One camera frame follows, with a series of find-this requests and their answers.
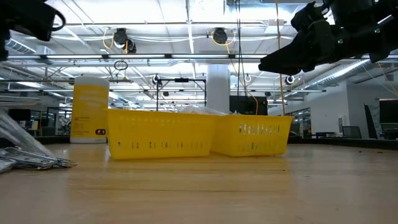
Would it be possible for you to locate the black ceiling cable reel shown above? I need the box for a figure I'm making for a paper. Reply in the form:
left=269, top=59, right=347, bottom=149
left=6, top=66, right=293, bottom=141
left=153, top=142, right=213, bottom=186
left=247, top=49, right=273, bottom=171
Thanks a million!
left=112, top=27, right=137, bottom=54
left=212, top=27, right=229, bottom=45

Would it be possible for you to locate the white square pillar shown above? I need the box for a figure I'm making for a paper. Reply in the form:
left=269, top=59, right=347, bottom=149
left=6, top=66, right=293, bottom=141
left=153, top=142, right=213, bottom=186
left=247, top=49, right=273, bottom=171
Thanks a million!
left=206, top=63, right=231, bottom=114

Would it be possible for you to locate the small dark monitor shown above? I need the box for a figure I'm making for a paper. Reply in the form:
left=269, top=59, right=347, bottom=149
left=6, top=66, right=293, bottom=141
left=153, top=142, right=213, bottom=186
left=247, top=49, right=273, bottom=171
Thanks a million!
left=7, top=108, right=32, bottom=122

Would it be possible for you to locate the yellow plastic slotted basket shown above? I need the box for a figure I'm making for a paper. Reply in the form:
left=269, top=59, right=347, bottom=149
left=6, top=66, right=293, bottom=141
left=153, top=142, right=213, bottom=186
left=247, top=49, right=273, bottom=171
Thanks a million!
left=106, top=108, right=218, bottom=161
left=211, top=114, right=295, bottom=157

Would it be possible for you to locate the silver ventilation duct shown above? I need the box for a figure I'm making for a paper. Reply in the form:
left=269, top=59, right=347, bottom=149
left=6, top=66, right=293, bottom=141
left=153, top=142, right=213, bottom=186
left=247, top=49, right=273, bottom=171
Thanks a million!
left=6, top=39, right=56, bottom=65

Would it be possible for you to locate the black wall screen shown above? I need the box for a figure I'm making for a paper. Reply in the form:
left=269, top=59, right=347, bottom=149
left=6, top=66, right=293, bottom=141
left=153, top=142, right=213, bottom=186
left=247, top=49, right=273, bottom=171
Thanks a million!
left=229, top=95, right=269, bottom=116

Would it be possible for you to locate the black rig frame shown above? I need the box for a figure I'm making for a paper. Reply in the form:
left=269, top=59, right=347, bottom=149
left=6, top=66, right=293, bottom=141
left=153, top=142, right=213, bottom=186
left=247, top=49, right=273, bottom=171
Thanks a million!
left=155, top=77, right=208, bottom=112

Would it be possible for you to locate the yellow wipes canister white lid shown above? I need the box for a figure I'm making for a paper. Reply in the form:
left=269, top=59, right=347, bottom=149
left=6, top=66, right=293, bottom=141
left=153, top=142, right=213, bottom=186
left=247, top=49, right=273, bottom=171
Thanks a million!
left=69, top=75, right=111, bottom=144

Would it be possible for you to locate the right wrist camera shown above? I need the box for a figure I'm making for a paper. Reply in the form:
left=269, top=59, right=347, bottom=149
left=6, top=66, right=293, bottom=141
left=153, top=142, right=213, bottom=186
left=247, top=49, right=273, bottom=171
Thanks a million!
left=290, top=1, right=332, bottom=34

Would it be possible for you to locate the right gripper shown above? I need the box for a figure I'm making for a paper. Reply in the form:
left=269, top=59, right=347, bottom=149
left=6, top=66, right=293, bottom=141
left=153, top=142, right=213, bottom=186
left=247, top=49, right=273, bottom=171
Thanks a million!
left=257, top=18, right=346, bottom=77

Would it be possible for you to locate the black upright panel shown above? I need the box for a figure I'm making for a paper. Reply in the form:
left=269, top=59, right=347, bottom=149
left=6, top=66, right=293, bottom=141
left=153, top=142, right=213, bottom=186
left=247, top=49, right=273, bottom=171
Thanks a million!
left=364, top=103, right=379, bottom=139

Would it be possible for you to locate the toothbrush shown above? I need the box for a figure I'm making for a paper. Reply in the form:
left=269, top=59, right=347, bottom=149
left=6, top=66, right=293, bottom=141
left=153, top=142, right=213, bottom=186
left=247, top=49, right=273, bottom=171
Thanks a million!
left=198, top=107, right=229, bottom=116

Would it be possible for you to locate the black desk monitor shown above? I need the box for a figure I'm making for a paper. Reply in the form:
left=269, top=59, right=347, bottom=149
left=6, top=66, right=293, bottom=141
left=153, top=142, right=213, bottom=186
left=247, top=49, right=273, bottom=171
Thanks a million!
left=379, top=98, right=398, bottom=124

